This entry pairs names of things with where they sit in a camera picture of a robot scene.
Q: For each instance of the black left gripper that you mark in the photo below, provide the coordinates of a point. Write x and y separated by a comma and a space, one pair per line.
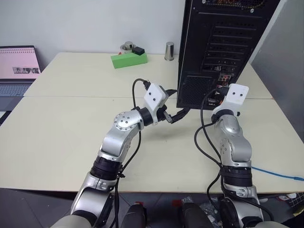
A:
163, 113

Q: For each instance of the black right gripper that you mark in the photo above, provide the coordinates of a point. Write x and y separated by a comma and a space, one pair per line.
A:
216, 96

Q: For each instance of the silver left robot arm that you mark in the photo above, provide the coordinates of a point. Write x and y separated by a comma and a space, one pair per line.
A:
120, 140

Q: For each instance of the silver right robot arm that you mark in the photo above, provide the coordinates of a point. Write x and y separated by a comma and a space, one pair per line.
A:
234, 147

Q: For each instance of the black computer tower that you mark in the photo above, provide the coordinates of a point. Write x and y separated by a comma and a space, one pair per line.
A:
213, 47

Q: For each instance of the silver metal cup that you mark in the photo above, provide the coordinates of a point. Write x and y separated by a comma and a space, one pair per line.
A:
169, 51

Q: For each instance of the green rectangular box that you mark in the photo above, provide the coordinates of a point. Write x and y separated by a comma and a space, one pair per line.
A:
129, 60

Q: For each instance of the small black device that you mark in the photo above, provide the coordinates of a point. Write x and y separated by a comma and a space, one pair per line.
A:
139, 50

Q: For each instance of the grey partition board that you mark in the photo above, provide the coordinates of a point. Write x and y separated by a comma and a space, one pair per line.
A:
280, 71

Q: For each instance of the dark rounded shape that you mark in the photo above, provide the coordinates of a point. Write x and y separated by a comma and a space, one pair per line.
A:
194, 216
136, 216

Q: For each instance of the open laptop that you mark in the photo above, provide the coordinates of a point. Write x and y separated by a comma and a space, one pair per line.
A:
19, 64

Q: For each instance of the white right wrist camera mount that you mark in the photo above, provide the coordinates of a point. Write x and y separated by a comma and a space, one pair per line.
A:
236, 95

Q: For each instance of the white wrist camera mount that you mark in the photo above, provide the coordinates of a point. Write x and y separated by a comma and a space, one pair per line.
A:
236, 95
154, 96

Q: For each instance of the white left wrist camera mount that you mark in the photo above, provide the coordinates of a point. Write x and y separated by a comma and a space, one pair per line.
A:
154, 96

